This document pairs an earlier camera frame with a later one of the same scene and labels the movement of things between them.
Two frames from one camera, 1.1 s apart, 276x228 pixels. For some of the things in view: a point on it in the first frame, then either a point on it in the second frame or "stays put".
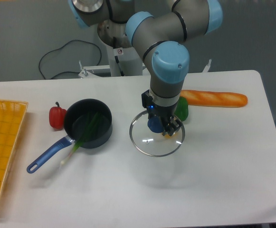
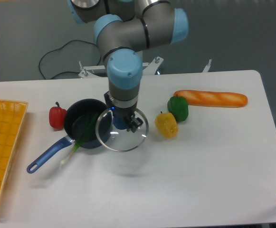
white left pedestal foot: (85, 73) stays put
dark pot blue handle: (87, 121) stays put
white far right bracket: (205, 70) stays put
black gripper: (164, 112) → (127, 112)
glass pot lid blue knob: (152, 144) → (120, 140)
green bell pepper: (182, 109) stays put
